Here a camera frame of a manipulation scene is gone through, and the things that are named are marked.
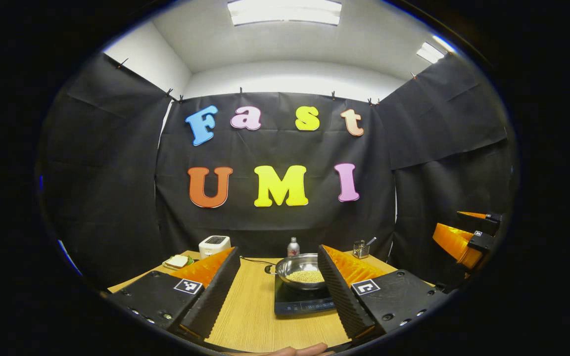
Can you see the white toaster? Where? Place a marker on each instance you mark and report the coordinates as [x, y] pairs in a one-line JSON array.
[[214, 245]]

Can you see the pale green rectangular plate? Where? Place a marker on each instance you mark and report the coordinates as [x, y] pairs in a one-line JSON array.
[[190, 262]]

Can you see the silver printed drink bottle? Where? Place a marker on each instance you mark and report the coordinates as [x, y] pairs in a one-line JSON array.
[[293, 247]]

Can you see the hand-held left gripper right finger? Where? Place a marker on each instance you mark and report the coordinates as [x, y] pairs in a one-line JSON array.
[[342, 296]]

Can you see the pile of soybeans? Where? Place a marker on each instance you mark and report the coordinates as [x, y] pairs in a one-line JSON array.
[[306, 276]]

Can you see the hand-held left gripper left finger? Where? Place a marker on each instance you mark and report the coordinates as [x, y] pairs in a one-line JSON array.
[[215, 296]]

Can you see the sandwich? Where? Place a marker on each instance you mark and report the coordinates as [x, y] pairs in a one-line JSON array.
[[177, 261]]

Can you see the ceiling light panel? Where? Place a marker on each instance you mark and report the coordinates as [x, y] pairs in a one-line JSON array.
[[285, 12], [431, 52]]

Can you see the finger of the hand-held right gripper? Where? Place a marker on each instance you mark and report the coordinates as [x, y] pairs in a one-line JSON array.
[[490, 222], [458, 242]]

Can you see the black induction cooktop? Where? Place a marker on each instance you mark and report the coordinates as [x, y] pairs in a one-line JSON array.
[[300, 301]]

